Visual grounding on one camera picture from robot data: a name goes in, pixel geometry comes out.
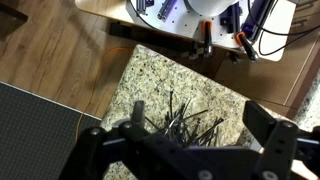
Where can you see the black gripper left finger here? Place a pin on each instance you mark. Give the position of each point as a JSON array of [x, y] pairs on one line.
[[140, 150]]

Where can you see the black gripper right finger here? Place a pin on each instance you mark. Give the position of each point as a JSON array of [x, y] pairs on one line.
[[276, 143]]

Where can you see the black zip tie pile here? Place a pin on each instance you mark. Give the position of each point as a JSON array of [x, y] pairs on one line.
[[180, 126]]

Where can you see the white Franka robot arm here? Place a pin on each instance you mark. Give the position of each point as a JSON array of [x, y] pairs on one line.
[[210, 6]]

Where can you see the orange black clamp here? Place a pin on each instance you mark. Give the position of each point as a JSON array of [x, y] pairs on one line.
[[246, 43], [207, 33]]

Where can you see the black floor mat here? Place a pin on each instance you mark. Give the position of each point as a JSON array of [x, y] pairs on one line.
[[36, 133]]

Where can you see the black stand base bar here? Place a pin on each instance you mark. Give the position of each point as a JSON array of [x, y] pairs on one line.
[[140, 33]]

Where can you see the light wooden robot stand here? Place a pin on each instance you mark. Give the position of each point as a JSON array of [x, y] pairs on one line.
[[100, 8]]

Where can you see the purple metal rail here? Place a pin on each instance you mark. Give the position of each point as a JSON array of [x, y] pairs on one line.
[[256, 16], [166, 9], [144, 5], [231, 18]]

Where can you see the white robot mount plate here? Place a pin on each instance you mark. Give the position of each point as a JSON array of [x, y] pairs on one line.
[[186, 25]]

